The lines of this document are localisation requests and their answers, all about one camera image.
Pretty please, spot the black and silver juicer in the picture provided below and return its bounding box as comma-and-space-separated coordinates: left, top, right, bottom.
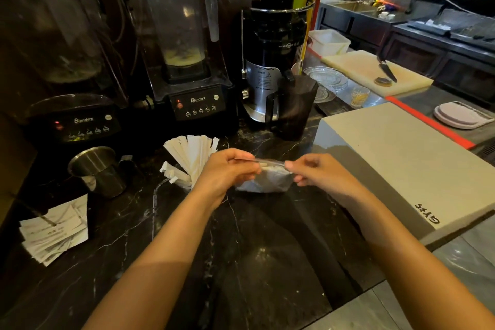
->
240, 0, 316, 125

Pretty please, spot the stainless steel sink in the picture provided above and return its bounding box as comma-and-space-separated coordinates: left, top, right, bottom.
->
329, 0, 381, 17

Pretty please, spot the black blender with clear cover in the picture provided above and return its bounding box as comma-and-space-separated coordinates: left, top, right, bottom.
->
129, 0, 237, 137

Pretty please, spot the white digital kitchen scale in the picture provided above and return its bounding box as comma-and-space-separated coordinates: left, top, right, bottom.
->
433, 101, 495, 130

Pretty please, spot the person's right forearm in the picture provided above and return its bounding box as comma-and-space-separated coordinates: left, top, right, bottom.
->
340, 185, 495, 330

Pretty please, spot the red cutting board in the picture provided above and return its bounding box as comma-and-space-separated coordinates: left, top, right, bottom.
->
385, 95, 476, 150

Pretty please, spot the clear glass saucer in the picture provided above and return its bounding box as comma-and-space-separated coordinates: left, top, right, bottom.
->
312, 84, 337, 104

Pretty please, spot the bundle of white paper sticks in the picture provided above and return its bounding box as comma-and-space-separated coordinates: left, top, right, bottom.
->
159, 135, 220, 189

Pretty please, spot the grey cutting board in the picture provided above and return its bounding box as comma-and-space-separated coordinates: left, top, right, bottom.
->
312, 102, 495, 247

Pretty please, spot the white cutting board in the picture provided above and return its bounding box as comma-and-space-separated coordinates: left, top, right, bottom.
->
321, 50, 434, 98

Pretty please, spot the clear glass plate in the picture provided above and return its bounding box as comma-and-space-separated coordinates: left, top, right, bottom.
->
303, 66, 349, 91

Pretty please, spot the person's left forearm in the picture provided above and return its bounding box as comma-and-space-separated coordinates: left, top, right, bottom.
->
82, 183, 229, 330

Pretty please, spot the white plastic container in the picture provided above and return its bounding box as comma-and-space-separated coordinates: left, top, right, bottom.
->
308, 29, 351, 57

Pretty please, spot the stack of paper receipts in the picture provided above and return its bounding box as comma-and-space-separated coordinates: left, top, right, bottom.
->
19, 194, 89, 267

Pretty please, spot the person's right hand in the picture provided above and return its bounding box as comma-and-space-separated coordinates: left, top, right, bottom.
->
284, 153, 368, 207

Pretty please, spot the black blender with dark cover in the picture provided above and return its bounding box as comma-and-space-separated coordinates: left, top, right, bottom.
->
0, 0, 130, 149

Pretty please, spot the small drinking glass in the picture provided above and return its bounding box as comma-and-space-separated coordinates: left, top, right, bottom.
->
350, 86, 371, 109

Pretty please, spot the black juice jug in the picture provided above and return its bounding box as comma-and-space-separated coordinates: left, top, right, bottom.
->
265, 70, 319, 142

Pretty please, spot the person's left hand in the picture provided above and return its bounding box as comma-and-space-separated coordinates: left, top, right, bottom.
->
191, 148, 262, 212

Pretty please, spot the stainless steel measuring cup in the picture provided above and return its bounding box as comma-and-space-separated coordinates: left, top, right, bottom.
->
68, 146, 134, 198

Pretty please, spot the clear plastic bag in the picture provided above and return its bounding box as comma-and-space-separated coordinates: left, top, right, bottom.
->
234, 158, 295, 194

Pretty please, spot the black kitchen knife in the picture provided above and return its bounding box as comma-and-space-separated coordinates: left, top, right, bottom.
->
377, 56, 398, 83

